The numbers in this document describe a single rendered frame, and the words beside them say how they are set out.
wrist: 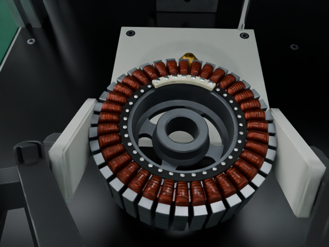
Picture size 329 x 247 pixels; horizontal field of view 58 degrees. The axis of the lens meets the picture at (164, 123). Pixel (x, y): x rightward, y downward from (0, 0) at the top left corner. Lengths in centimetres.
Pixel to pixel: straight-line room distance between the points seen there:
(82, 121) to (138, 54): 17
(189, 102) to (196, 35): 15
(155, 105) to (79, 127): 6
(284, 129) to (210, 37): 19
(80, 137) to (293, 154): 11
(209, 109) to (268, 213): 10
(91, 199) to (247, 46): 22
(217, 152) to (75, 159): 9
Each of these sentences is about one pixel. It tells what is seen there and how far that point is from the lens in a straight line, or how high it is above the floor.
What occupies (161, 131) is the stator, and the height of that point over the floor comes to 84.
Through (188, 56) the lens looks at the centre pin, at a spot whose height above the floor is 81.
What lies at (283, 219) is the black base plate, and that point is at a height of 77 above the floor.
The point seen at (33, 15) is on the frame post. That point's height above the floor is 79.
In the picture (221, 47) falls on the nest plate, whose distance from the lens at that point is 33.
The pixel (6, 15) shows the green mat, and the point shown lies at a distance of 48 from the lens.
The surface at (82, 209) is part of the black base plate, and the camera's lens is 25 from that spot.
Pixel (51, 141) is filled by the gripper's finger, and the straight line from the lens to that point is 17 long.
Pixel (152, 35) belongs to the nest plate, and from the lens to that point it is 34.
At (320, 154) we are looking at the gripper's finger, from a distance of 18.
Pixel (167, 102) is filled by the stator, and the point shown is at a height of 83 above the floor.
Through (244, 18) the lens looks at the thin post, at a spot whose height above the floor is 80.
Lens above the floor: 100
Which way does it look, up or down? 56 degrees down
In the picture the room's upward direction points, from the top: 1 degrees counter-clockwise
